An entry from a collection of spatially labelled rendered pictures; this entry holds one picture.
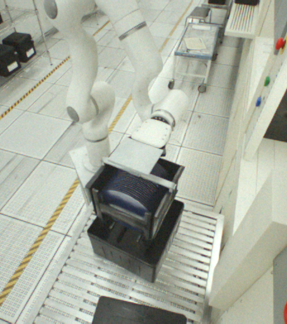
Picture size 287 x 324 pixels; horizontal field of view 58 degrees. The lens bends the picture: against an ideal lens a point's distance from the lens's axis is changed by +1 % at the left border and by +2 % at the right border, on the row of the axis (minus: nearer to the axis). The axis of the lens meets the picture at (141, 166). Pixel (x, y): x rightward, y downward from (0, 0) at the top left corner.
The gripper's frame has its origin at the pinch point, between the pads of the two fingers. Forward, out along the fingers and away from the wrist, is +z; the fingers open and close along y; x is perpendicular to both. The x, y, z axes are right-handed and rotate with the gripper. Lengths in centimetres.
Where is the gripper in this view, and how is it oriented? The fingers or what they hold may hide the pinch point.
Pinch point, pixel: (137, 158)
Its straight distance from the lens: 71.0
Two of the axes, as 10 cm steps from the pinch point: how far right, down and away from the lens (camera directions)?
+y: -9.0, -3.4, 2.8
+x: 0.1, -6.5, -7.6
